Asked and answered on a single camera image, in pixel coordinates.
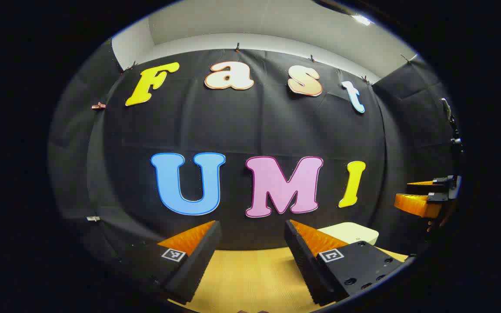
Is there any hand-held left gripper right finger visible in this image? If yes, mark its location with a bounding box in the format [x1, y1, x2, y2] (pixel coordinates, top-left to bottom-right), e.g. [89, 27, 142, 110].
[284, 220, 412, 306]

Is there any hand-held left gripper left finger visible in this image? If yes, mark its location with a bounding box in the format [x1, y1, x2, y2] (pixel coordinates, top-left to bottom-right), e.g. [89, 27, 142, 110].
[116, 220, 223, 305]

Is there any pale green desktop garbage bin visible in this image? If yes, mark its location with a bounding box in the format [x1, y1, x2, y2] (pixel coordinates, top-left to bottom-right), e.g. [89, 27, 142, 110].
[318, 222, 380, 246]

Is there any wooden desktop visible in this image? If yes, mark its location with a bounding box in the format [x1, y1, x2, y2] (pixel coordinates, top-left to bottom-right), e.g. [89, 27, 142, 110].
[168, 246, 407, 313]

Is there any black backdrop cloth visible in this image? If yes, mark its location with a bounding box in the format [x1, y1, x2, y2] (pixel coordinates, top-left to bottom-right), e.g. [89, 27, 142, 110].
[48, 38, 464, 266]

